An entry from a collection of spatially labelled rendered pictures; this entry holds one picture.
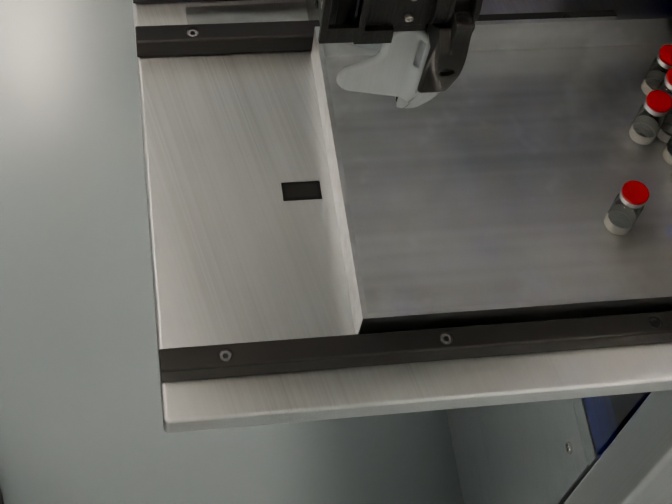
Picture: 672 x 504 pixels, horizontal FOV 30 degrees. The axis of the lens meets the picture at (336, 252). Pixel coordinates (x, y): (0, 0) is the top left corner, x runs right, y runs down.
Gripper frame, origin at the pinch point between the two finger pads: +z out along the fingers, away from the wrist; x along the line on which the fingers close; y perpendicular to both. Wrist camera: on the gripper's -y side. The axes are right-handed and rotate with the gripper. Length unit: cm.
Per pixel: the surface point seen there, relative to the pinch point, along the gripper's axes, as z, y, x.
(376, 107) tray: 21.1, -2.7, -14.2
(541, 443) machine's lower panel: 63, -24, -1
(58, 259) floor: 109, 28, -54
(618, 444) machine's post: 42.8, -24.2, 7.8
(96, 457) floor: 109, 24, -21
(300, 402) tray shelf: 21.3, 6.4, 10.4
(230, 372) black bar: 20.3, 11.1, 8.2
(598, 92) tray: 21.0, -21.4, -14.6
